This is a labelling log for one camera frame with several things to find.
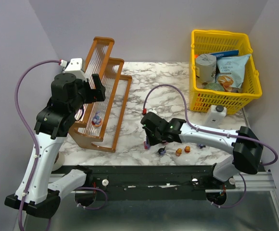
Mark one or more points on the dark blue box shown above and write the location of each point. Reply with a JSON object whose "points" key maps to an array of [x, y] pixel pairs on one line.
{"points": [[222, 54]]}

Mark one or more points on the light blue chips bag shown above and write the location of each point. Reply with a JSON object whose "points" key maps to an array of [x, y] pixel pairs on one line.
{"points": [[231, 72]]}

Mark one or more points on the orange bear toy front left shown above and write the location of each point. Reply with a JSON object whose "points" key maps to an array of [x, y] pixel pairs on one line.
{"points": [[178, 152]]}

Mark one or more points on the purple donkey toy lying down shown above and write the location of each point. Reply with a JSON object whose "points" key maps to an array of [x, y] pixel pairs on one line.
{"points": [[201, 146]]}

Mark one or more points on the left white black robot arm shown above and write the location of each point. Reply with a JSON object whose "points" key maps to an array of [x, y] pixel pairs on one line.
{"points": [[35, 194]]}

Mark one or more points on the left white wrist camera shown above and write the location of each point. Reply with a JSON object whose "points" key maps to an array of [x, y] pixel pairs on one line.
{"points": [[75, 67]]}

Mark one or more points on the yellow plastic basket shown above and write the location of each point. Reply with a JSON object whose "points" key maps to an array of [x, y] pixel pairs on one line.
{"points": [[209, 41]]}

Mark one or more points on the grey cylindrical canister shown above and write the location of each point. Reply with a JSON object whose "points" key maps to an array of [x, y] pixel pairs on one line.
{"points": [[205, 68]]}

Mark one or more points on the green round item in basket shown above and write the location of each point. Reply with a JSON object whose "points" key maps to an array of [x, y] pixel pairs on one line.
{"points": [[214, 87]]}

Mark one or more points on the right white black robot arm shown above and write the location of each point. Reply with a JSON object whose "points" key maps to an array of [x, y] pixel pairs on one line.
{"points": [[243, 146]]}

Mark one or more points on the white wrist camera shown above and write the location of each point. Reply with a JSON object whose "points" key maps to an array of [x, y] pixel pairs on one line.
{"points": [[75, 67], [153, 112]]}

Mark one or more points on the orange bear toy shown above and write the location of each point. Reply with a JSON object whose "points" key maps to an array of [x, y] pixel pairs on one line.
{"points": [[178, 152], [187, 149]]}

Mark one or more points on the white bottle grey cap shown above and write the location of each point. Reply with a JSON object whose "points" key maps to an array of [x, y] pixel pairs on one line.
{"points": [[215, 116]]}

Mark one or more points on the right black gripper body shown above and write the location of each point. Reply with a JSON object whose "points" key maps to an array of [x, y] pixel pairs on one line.
{"points": [[150, 134]]}

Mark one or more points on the black hat donkey toy front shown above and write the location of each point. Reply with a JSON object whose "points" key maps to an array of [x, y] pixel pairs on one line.
{"points": [[161, 151]]}

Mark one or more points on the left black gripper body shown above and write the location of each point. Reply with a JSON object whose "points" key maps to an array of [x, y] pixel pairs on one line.
{"points": [[94, 91]]}

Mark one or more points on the orange bear toy front right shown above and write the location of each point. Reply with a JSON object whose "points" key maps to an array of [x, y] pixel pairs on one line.
{"points": [[187, 149]]}

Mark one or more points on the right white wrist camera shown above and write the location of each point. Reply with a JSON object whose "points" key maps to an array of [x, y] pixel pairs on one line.
{"points": [[153, 112]]}

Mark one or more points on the brown topped white roll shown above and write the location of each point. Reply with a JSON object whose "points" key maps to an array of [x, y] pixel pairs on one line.
{"points": [[59, 161]]}

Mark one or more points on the brown tiered acrylic shelf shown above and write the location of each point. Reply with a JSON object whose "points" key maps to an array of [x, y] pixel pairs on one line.
{"points": [[103, 74]]}

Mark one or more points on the purple donkey red base toy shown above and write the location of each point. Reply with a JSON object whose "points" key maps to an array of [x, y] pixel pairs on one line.
{"points": [[146, 145]]}

